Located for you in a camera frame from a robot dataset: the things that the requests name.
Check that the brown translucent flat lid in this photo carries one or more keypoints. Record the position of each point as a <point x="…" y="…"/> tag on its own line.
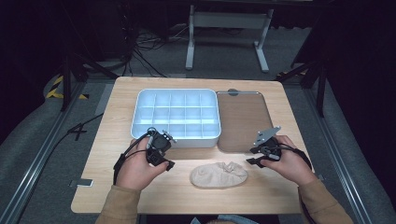
<point x="241" y="118"/>

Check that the aluminium floor rail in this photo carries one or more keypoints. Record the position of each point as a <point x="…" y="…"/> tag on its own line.
<point x="34" y="168"/>
<point x="339" y="155"/>

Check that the small grey tape piece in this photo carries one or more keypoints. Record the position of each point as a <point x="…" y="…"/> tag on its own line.
<point x="82" y="182"/>

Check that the white metal desk frame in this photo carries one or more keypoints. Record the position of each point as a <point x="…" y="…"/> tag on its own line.
<point x="229" y="20"/>

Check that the yellow black hazard tape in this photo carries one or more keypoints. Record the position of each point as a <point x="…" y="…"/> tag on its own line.
<point x="53" y="91"/>

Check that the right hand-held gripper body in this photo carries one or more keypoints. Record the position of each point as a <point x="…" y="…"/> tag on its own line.
<point x="269" y="146"/>

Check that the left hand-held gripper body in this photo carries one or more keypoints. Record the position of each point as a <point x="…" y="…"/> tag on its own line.
<point x="159" y="146"/>

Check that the grey floor tape strip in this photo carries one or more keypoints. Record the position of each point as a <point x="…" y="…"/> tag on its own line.
<point x="104" y="99"/>

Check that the beige sock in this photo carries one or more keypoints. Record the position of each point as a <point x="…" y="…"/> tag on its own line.
<point x="218" y="175"/>

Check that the person's left hand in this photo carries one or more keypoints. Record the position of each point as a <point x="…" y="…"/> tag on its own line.
<point x="137" y="168"/>

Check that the person's right hand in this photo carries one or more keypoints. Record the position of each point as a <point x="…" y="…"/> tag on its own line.
<point x="292" y="165"/>

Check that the white compartment organizer box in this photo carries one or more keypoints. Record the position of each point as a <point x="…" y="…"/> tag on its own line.
<point x="177" y="113"/>

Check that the black metal stand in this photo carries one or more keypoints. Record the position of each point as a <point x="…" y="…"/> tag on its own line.
<point x="320" y="90"/>
<point x="66" y="84"/>

